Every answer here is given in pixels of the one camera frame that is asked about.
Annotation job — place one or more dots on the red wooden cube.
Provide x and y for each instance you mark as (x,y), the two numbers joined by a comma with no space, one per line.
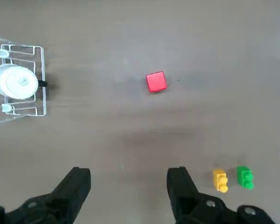
(156,81)

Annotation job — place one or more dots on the white cup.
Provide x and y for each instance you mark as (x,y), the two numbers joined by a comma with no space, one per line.
(16,81)

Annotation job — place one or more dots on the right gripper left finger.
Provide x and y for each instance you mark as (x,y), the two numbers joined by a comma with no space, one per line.
(53,203)

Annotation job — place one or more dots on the yellow toy brick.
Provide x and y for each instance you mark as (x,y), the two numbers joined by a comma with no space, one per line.
(219,179)

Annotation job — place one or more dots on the small black rack clip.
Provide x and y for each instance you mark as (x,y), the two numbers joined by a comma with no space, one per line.
(42,83)

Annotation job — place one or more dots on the green toy brick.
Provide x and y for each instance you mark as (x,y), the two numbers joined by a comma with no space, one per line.
(245,177)

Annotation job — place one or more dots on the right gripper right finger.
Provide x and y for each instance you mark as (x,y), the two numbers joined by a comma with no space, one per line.
(196,205)

